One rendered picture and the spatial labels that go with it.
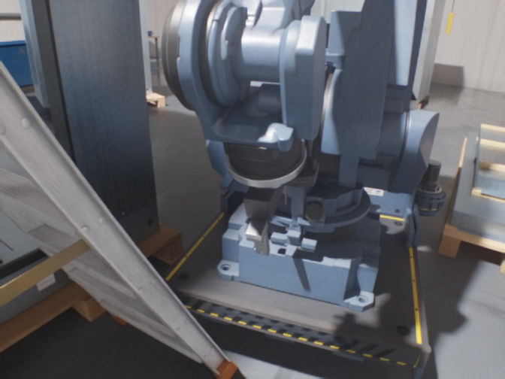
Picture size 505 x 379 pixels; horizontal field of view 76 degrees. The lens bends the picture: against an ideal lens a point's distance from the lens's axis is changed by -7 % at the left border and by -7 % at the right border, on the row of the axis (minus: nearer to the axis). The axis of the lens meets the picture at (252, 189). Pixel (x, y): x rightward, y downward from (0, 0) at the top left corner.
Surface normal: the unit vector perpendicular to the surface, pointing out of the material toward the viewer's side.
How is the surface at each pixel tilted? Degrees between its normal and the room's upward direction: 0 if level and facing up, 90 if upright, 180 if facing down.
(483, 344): 0
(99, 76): 90
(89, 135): 90
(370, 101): 50
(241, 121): 22
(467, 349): 0
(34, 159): 88
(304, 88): 112
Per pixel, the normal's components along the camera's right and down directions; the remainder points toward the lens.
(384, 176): -0.33, 0.41
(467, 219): -0.55, 0.36
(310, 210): -0.31, 0.12
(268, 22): -0.21, -0.38
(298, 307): 0.02, -0.90
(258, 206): -0.31, 0.71
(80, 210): 0.87, 0.20
